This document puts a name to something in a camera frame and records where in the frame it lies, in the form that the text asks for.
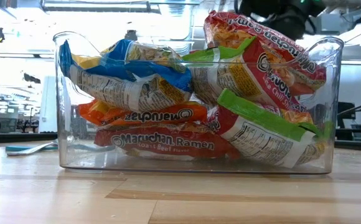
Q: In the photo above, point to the lime chili ramen packet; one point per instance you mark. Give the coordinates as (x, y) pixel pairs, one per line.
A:
(230, 77)
(261, 140)

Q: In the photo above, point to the clear plastic bin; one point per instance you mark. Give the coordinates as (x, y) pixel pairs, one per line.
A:
(199, 168)

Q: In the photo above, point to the blue ramen packet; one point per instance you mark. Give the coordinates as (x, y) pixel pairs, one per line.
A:
(112, 90)

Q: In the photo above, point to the teal plastic spatula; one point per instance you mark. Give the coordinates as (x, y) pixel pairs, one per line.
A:
(15, 148)

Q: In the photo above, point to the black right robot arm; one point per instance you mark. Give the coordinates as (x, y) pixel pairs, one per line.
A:
(261, 6)

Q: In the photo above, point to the orange ramen packet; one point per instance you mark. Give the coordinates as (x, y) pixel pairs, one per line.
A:
(155, 115)

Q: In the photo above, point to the black wall fixture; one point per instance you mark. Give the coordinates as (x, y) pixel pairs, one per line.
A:
(31, 77)

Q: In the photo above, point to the black equipment stand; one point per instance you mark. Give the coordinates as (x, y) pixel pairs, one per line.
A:
(347, 109)

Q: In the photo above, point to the white pillar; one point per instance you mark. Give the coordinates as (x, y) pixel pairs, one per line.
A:
(48, 105)

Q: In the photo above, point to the red Maruchan ramen packet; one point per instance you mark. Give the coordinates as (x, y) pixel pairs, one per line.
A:
(230, 34)
(168, 143)

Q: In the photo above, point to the silver ventilation duct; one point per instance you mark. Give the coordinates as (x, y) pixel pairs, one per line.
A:
(177, 18)

